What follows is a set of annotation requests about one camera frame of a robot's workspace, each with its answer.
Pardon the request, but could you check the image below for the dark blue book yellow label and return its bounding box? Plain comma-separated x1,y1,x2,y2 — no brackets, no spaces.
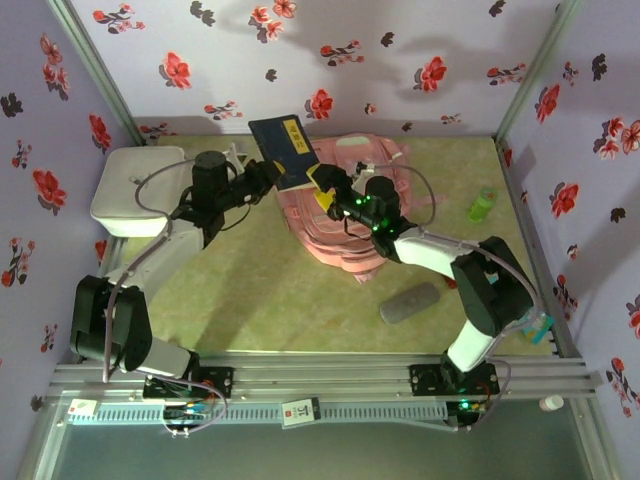
247,114,322,193

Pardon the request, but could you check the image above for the pink school backpack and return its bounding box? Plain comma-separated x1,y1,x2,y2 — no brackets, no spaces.
274,132,447,287

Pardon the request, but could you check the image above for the grey pencil case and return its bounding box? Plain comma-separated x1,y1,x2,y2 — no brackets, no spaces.
378,281,443,327

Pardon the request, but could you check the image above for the green bottle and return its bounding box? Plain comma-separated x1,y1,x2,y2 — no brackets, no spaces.
466,185,501,224

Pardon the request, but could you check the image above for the white lidded storage box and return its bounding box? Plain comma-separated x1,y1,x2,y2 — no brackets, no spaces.
89,145,199,239

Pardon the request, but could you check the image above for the teal supply box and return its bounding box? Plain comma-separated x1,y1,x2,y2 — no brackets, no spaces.
517,309,556,346

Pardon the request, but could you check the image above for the white label card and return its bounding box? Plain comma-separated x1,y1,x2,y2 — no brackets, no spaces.
280,395,323,430

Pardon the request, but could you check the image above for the small white red tag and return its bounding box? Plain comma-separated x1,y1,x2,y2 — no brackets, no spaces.
67,398,101,418

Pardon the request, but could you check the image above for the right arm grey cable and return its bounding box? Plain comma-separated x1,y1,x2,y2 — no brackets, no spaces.
357,162,546,434

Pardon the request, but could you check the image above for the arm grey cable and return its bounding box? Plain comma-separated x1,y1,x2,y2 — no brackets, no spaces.
102,158,229,439
357,162,546,434

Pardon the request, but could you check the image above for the left arm grey cable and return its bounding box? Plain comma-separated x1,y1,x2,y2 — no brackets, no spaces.
102,158,229,439

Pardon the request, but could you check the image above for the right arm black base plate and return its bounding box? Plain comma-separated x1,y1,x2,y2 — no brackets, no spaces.
408,363,501,397

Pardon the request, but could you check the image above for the aluminium cross rail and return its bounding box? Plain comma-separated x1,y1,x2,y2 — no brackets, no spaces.
47,352,604,401

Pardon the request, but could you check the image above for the aluminium frame post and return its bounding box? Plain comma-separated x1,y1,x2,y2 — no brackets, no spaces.
493,0,585,142
47,0,147,147

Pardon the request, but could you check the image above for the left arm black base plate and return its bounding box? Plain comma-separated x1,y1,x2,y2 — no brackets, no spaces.
143,364,235,400

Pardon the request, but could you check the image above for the controller board with wires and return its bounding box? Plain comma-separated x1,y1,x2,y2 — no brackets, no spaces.
447,397,492,433
162,398,225,439

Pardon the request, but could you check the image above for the grey slotted cable duct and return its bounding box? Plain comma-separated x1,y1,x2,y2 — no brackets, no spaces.
67,399,449,427

